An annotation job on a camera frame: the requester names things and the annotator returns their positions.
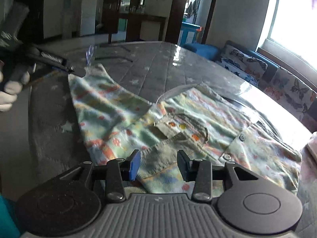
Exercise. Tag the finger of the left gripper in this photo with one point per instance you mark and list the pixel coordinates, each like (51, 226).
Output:
(59, 62)

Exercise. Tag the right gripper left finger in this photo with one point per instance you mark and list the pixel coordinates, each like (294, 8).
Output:
(118, 171)

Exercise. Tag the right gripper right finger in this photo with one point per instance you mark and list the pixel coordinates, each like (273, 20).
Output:
(198, 171)

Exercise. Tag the green striped baby jacket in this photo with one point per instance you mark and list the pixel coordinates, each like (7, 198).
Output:
(114, 122)

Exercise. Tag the white gloved left hand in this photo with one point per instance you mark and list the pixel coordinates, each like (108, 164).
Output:
(12, 89)

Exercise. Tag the clear safety glasses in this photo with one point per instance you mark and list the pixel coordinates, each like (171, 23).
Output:
(107, 52)

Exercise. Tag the quilted grey table cover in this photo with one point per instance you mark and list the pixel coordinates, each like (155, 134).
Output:
(158, 71)

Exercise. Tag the white refrigerator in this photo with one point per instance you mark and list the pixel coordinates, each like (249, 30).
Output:
(88, 17)

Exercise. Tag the black induction cooktop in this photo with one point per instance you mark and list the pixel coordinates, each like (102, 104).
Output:
(245, 109)

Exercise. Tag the dark wooden desk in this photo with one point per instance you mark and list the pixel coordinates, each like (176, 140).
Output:
(139, 26)

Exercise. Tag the dark wooden cabinet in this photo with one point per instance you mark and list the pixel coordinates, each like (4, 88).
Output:
(113, 9)

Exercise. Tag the pink tissue pack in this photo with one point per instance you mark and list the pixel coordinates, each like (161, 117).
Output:
(312, 146)

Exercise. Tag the blue sofa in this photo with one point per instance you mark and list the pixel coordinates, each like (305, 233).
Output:
(213, 53)

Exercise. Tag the left butterfly cushion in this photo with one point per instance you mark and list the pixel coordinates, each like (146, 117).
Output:
(242, 65)

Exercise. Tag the butterfly cushion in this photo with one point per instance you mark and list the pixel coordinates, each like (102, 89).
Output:
(242, 65)
(291, 93)

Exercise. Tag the right butterfly cushion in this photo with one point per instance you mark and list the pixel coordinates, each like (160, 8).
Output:
(291, 93)

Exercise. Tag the teal sleeve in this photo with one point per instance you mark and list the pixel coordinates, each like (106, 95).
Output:
(8, 226)

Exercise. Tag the blue white cabinet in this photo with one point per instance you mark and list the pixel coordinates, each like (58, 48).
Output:
(188, 33)

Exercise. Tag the window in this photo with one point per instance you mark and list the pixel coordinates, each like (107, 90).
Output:
(291, 24)

